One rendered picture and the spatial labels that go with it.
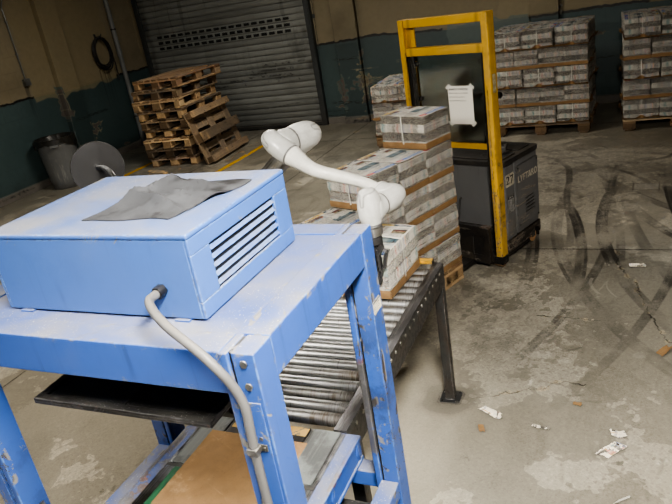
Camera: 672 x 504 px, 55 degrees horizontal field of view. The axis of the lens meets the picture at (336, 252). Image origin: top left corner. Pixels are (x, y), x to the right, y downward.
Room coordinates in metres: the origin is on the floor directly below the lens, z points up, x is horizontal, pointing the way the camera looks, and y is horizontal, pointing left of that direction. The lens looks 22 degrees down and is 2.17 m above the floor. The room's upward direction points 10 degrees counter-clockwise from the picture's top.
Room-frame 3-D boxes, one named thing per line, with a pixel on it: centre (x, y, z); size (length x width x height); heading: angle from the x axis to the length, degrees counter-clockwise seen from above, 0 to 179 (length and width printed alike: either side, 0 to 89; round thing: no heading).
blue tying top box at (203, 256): (1.60, 0.47, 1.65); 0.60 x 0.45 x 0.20; 64
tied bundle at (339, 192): (4.04, -0.25, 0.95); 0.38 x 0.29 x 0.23; 43
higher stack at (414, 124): (4.44, -0.68, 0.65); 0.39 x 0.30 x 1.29; 43
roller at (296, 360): (2.27, 0.14, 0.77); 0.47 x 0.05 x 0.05; 64
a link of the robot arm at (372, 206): (2.68, -0.18, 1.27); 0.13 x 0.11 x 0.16; 136
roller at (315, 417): (1.98, 0.28, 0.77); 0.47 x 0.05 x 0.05; 64
